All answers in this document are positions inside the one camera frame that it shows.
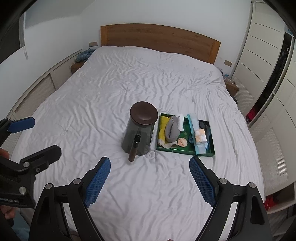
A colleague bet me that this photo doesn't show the tissue pack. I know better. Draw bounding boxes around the tissue pack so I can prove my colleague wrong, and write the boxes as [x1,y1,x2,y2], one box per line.
[194,128,207,144]

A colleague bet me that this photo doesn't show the round beige powder puff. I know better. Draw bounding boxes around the round beige powder puff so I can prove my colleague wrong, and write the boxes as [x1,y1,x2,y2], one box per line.
[177,138,188,148]

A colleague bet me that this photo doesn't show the grey eye mask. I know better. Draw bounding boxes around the grey eye mask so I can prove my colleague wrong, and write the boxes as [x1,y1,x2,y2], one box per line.
[165,115,181,143]

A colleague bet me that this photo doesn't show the person left hand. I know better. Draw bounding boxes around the person left hand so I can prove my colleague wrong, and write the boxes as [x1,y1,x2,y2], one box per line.
[0,148,16,219]

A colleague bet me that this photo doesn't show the white radiator cover cabinet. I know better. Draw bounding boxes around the white radiator cover cabinet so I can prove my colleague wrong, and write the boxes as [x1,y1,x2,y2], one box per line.
[7,49,82,121]

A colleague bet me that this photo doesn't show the left wooden nightstand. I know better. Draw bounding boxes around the left wooden nightstand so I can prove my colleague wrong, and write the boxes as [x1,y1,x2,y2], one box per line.
[70,62,85,74]

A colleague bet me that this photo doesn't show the wooden nightstand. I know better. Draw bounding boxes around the wooden nightstand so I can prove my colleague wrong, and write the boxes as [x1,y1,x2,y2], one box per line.
[224,81,238,96]
[70,62,85,74]

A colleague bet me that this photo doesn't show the dark glass jar with lid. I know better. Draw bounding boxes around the dark glass jar with lid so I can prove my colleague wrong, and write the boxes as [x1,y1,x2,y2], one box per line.
[121,101,158,162]

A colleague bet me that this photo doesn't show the blue cloth on nightstand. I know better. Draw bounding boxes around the blue cloth on nightstand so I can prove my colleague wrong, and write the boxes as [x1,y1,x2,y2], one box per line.
[76,48,95,63]

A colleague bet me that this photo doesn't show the teal blue cloth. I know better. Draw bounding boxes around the teal blue cloth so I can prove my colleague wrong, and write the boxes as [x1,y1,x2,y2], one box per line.
[189,120,211,149]

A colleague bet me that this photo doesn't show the green tray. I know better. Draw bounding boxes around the green tray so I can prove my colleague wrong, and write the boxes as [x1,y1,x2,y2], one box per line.
[156,113,215,157]

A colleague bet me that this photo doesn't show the white bed sheet mattress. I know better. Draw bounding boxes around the white bed sheet mattress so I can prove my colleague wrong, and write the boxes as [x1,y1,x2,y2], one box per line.
[12,47,264,240]

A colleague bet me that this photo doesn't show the white rolled towel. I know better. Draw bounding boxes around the white rolled towel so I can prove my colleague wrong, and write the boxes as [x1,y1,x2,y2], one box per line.
[176,113,185,132]

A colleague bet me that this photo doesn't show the yellow cloth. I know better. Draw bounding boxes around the yellow cloth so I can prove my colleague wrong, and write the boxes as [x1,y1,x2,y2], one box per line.
[158,115,170,145]

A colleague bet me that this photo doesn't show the right wooden nightstand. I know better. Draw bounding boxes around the right wooden nightstand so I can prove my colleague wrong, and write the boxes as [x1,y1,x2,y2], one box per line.
[224,81,238,96]

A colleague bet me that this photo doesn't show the white wardrobe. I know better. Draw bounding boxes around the white wardrobe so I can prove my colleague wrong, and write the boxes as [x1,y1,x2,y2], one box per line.
[232,1,296,213]

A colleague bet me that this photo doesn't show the wooden headboard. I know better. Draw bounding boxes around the wooden headboard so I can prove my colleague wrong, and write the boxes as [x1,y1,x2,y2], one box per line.
[100,24,221,64]

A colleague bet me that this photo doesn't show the left wall switch plate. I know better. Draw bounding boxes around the left wall switch plate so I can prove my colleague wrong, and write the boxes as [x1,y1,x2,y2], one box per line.
[89,42,98,47]

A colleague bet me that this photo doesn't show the wall switch plate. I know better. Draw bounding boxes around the wall switch plate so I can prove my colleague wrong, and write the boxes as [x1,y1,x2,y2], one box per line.
[89,42,98,47]
[224,60,232,67]

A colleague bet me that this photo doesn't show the right wall switch plate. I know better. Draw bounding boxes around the right wall switch plate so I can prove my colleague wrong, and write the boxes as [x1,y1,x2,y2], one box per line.
[224,60,232,67]

